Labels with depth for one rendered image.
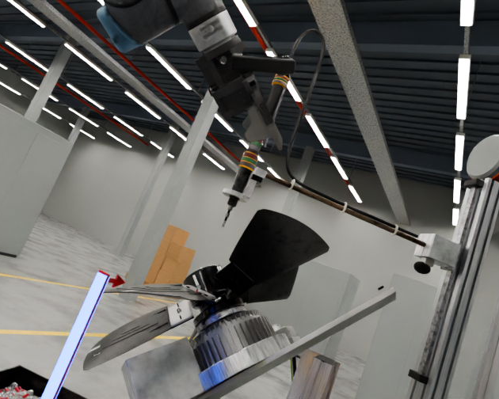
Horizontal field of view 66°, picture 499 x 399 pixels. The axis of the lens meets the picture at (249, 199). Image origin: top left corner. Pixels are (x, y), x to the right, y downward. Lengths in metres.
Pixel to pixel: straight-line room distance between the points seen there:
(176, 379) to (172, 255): 8.41
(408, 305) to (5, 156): 6.70
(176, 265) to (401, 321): 5.15
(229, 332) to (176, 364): 0.14
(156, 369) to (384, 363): 5.63
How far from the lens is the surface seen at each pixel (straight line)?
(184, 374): 0.97
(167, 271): 9.37
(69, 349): 0.75
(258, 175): 1.03
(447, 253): 1.25
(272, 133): 0.70
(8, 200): 7.50
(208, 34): 0.69
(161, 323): 1.09
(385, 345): 6.43
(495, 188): 1.37
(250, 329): 0.97
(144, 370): 0.95
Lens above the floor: 1.29
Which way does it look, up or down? 10 degrees up
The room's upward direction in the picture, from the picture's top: 21 degrees clockwise
